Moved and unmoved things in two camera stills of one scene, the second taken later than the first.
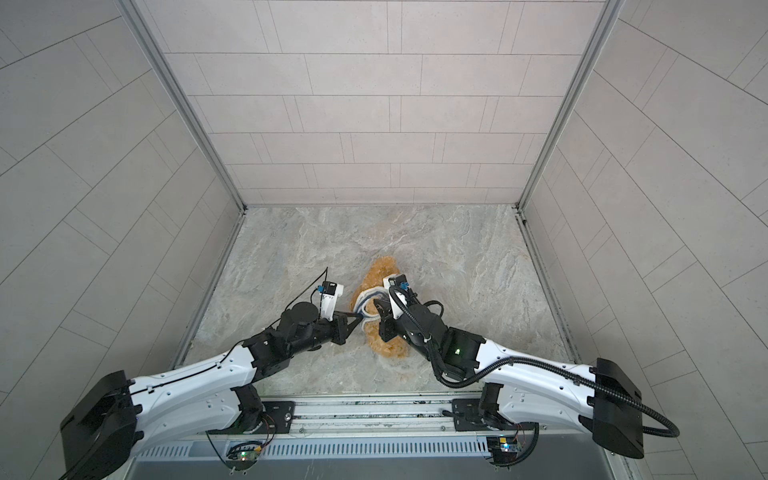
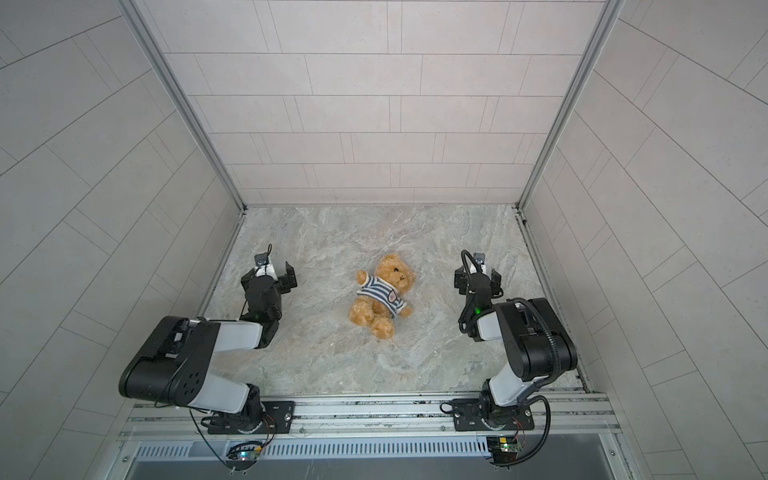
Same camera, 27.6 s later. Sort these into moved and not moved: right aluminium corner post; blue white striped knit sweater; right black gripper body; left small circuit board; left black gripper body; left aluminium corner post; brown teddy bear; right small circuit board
Moved: blue white striped knit sweater; brown teddy bear; right black gripper body; left black gripper body
Not moved: right small circuit board; left aluminium corner post; left small circuit board; right aluminium corner post
